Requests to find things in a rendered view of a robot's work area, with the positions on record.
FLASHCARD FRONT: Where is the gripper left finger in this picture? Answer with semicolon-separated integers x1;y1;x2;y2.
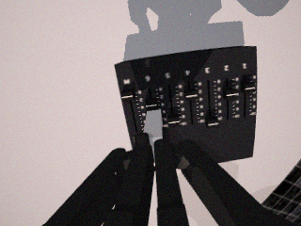
41;110;155;226

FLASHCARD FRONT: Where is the black lighting desk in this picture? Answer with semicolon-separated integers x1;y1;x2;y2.
114;46;257;163

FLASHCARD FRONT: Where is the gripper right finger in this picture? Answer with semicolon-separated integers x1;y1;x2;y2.
152;109;299;226

